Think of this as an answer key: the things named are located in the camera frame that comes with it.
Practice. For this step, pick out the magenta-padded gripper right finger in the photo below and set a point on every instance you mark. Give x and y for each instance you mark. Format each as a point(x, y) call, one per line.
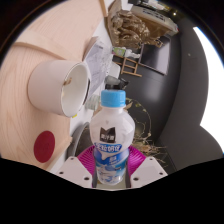
point(137, 160)

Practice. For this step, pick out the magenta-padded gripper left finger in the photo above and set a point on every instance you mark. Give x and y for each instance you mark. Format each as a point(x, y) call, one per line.
point(87, 160)

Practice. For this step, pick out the white blue-capped drink bottle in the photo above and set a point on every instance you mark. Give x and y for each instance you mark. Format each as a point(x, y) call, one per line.
point(112, 133)

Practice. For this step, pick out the grey plant pot saucer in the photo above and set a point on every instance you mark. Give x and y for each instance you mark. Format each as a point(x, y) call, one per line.
point(74, 140)

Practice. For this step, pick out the flat round red coaster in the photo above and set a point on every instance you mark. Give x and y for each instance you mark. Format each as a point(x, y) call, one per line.
point(44, 146)

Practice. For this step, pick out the small yellow item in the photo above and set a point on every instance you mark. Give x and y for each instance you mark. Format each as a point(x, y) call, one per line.
point(74, 115)

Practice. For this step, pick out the small white cup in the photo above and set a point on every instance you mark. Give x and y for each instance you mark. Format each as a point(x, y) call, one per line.
point(93, 104)

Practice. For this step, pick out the white ceramic mug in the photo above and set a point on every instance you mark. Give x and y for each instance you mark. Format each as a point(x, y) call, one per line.
point(46, 86)

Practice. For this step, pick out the wooden easel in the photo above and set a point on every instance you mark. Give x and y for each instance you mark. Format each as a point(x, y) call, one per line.
point(128, 66)

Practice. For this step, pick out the long ceiling light strip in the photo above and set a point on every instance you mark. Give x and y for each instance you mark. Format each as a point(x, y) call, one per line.
point(213, 86)

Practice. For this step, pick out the green-labelled white bottle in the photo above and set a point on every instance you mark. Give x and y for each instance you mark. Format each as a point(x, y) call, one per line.
point(123, 52)

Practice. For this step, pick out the brown relief sculpture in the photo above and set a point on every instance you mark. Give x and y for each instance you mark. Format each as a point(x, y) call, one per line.
point(131, 28)

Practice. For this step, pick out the black wall screen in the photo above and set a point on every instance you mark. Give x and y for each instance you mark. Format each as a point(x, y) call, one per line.
point(155, 56)

